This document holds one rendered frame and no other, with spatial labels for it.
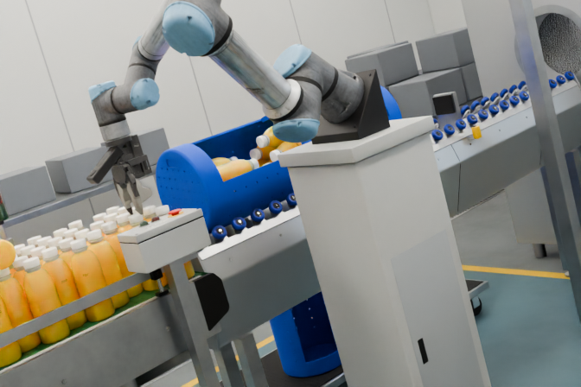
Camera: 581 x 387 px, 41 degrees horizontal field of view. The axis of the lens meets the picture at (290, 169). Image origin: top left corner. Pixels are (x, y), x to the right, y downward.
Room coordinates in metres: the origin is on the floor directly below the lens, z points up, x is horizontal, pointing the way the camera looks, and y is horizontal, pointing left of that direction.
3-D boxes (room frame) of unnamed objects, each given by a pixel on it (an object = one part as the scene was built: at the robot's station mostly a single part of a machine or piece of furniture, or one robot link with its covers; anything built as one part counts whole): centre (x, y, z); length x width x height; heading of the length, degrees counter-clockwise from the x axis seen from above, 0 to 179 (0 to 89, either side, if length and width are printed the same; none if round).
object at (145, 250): (1.95, 0.36, 1.05); 0.20 x 0.10 x 0.10; 128
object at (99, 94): (2.10, 0.42, 1.42); 0.09 x 0.08 x 0.11; 61
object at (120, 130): (2.11, 0.43, 1.34); 0.08 x 0.08 x 0.05
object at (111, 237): (2.08, 0.51, 1.00); 0.07 x 0.07 x 0.19
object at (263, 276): (2.95, -0.45, 0.79); 2.17 x 0.29 x 0.34; 128
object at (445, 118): (3.12, -0.67, 1.00); 0.10 x 0.04 x 0.15; 38
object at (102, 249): (2.01, 0.54, 1.00); 0.07 x 0.07 x 0.19
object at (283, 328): (3.07, 0.11, 0.59); 0.28 x 0.28 x 0.88
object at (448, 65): (6.22, -1.06, 0.59); 1.20 x 0.80 x 1.19; 36
